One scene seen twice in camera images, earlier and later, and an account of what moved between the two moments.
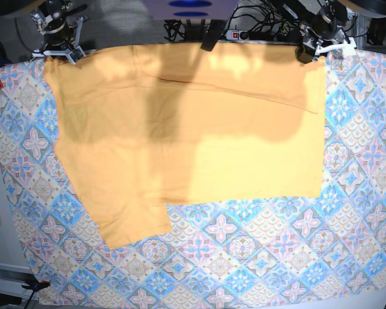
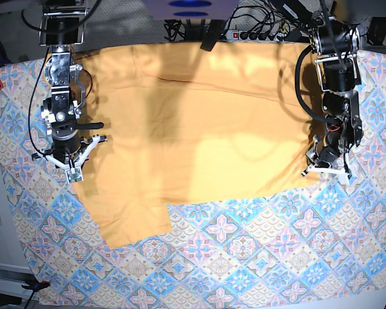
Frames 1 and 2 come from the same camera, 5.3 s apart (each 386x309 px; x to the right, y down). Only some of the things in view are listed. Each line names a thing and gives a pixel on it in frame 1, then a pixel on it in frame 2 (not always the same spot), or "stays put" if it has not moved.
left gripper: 61,40 -> 69,152
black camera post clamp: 214,30 stays put
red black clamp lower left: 35,284 stays put
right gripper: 323,33 -> 327,157
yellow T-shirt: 140,127 stays put
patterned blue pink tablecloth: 336,250 stays put
